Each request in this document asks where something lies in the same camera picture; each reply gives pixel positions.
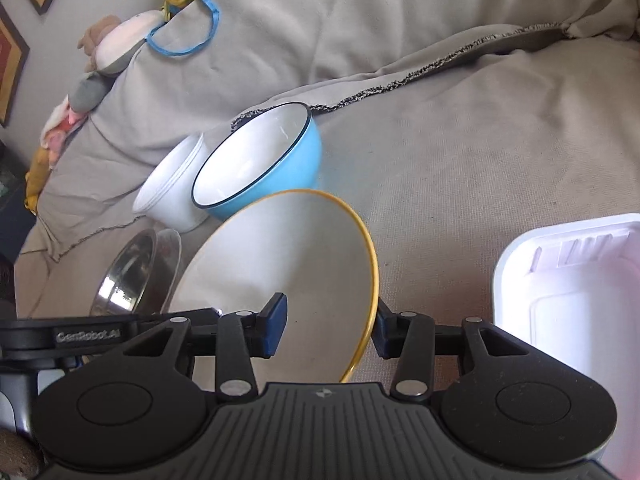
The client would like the yellow-rimmed white bowl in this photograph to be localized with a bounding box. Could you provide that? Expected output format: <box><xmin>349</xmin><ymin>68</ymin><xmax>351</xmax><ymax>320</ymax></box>
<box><xmin>167</xmin><ymin>189</ymin><xmax>379</xmax><ymax>385</ymax></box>

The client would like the blue bowl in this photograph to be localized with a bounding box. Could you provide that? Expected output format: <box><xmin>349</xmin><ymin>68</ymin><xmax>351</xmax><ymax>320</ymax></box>
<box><xmin>191</xmin><ymin>102</ymin><xmax>322</xmax><ymax>222</ymax></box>

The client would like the grey plush toy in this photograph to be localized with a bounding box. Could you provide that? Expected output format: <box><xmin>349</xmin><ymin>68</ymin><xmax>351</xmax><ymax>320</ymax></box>
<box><xmin>69</xmin><ymin>72</ymin><xmax>112</xmax><ymax>112</ymax></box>

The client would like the floral printed cloth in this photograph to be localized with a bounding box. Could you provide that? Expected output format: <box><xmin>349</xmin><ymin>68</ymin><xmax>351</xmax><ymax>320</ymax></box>
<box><xmin>40</xmin><ymin>95</ymin><xmax>92</xmax><ymax>152</ymax></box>

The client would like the white plastic bowl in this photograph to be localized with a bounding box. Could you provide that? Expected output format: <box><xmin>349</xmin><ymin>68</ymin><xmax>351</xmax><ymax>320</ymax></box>
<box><xmin>132</xmin><ymin>131</ymin><xmax>209</xmax><ymax>234</ymax></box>

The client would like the white foam tray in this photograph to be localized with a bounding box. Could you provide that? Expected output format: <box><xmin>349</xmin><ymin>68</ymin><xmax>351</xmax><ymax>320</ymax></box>
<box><xmin>492</xmin><ymin>213</ymin><xmax>640</xmax><ymax>480</ymax></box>

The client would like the blue elastic band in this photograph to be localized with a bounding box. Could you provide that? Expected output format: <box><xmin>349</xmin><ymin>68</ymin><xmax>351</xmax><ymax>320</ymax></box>
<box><xmin>146</xmin><ymin>0</ymin><xmax>221</xmax><ymax>56</ymax></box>

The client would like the stainless steel bowl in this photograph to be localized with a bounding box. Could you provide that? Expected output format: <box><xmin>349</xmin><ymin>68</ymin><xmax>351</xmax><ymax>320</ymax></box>
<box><xmin>90</xmin><ymin>228</ymin><xmax>162</xmax><ymax>317</ymax></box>

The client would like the pink white plush toy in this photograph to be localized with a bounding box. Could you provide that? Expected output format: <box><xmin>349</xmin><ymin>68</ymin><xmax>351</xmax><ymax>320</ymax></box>
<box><xmin>77</xmin><ymin>10</ymin><xmax>167</xmax><ymax>79</ymax></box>

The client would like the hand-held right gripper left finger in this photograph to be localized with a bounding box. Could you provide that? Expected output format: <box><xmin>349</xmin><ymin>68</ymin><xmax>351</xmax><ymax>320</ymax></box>
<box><xmin>122</xmin><ymin>292</ymin><xmax>289</xmax><ymax>404</ymax></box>

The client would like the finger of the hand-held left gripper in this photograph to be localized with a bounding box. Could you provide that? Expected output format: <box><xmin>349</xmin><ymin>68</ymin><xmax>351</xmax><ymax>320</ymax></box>
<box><xmin>132</xmin><ymin>308</ymin><xmax>222</xmax><ymax>324</ymax></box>

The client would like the clear glass bowl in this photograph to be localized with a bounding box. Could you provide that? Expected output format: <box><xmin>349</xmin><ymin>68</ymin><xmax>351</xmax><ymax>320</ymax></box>
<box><xmin>134</xmin><ymin>228</ymin><xmax>182</xmax><ymax>314</ymax></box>

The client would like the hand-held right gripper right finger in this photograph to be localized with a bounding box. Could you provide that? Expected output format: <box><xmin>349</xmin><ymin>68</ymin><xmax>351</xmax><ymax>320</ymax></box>
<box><xmin>372</xmin><ymin>300</ymin><xmax>531</xmax><ymax>404</ymax></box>

